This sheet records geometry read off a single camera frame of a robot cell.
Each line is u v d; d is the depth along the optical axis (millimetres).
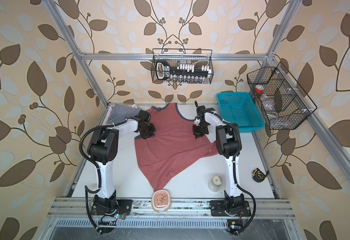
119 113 1083
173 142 992
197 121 990
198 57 909
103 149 558
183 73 836
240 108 1187
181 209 752
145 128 889
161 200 737
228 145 601
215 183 723
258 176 812
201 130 903
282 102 806
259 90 872
